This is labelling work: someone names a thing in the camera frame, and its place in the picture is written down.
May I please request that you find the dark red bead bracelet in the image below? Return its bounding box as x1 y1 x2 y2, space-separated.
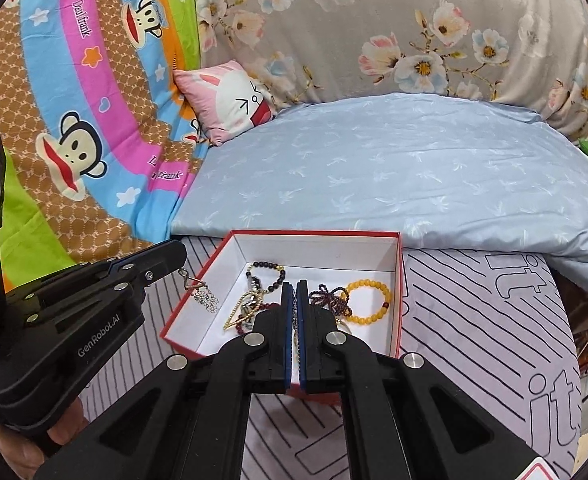
231 302 283 336

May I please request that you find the black bead bracelet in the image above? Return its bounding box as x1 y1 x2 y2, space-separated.
246 260 287 295

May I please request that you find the colourful cartoon monkey blanket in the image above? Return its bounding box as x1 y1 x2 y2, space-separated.
0 0 211 294

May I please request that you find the pink bunny pillow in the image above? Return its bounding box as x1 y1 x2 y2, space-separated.
172 58 277 147

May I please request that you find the person's left hand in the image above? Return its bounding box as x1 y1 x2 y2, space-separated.
0 396 91 480

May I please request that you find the light blue quilt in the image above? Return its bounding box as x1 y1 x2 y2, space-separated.
168 92 588 304

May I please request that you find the gold bead chain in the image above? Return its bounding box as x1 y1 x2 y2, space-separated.
223 285 270 332

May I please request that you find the red cardboard box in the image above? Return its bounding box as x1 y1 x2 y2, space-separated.
158 230 405 406

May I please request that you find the brown cardboard box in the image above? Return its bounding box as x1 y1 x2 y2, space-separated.
556 265 588 334

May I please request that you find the grey floral blanket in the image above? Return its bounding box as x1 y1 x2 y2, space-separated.
194 0 588 142

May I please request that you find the dark purple bead necklace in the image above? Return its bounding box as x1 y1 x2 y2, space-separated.
308 283 353 319

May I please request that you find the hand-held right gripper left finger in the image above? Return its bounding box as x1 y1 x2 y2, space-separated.
34 281 295 480

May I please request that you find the beige bed frame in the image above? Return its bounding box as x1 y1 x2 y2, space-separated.
575 429 588 477

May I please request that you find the grey striped bed sheet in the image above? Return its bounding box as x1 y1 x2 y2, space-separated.
76 235 583 480

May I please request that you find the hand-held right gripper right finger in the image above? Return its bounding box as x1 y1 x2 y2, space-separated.
296 280 544 480

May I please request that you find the orange bead bracelet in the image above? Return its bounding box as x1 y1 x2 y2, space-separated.
343 279 393 327

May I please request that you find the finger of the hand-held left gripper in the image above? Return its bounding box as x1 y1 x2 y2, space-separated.
24 258 185 327
4 239 187 307

